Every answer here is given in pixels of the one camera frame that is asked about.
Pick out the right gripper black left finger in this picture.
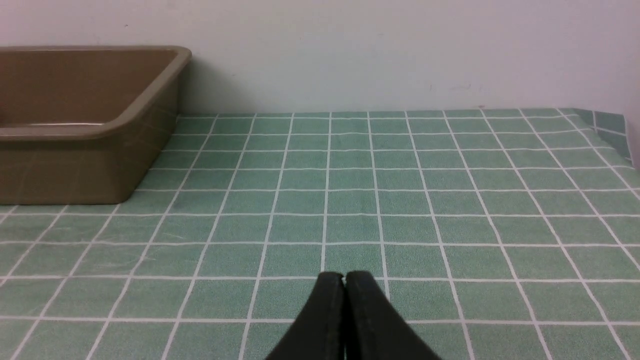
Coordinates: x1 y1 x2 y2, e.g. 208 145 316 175
266 272 346 360

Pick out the green checkered tablecloth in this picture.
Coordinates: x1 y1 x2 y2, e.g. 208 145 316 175
0 108 640 360

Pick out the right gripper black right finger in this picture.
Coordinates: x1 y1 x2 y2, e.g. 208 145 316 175
345 271 441 360

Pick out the olive green plastic bin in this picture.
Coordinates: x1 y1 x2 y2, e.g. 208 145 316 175
0 45 192 206

